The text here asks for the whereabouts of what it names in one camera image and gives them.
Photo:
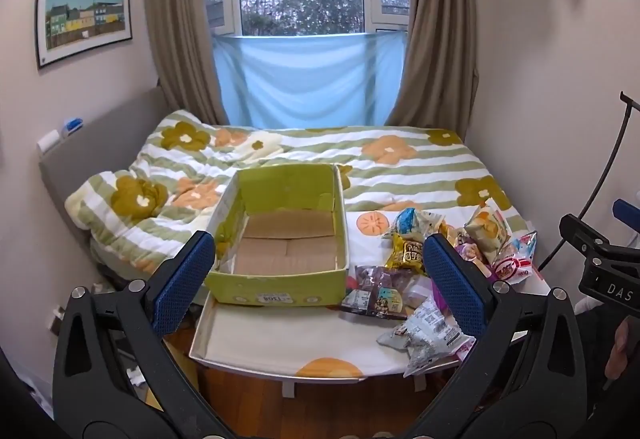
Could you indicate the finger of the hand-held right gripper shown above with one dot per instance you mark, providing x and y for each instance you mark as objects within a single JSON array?
[
  {"x": 580, "y": 231},
  {"x": 627, "y": 213}
]

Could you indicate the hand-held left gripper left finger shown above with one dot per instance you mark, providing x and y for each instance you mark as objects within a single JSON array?
[{"x": 185, "y": 279}]

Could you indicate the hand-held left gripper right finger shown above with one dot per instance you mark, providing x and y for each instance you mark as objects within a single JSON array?
[{"x": 455, "y": 289}]

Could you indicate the yellow snack packet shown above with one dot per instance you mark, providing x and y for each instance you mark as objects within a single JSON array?
[{"x": 405, "y": 256}]

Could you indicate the pile of snack packets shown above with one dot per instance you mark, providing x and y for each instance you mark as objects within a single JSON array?
[{"x": 487, "y": 229}]

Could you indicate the blue white snack packet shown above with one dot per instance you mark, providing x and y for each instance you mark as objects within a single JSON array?
[{"x": 412, "y": 221}]

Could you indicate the purple snack packet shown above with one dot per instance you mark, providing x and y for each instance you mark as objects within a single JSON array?
[{"x": 375, "y": 289}]

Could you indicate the green cardboard box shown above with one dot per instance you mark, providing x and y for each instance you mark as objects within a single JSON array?
[{"x": 280, "y": 286}]

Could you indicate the person's right hand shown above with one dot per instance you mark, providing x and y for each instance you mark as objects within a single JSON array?
[{"x": 624, "y": 349}]

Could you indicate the white low table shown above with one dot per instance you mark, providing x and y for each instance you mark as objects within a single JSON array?
[{"x": 196, "y": 344}]

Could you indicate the floral striped blanket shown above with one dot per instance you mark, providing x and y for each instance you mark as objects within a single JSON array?
[{"x": 400, "y": 169}]

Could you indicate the grey bed headboard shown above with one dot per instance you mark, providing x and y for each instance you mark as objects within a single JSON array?
[{"x": 100, "y": 139}]

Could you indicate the small blue object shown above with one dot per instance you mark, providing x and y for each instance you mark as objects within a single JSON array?
[{"x": 74, "y": 124}]

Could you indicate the light blue cloth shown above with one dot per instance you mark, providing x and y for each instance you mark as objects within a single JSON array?
[{"x": 310, "y": 79}]

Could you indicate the brown curtain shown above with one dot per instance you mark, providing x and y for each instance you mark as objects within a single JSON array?
[
  {"x": 175, "y": 19},
  {"x": 440, "y": 29}
]

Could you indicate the white wall socket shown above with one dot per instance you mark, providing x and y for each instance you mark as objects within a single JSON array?
[{"x": 48, "y": 140}]

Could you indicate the framed wall poster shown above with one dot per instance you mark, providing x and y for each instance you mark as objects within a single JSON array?
[{"x": 82, "y": 16}]

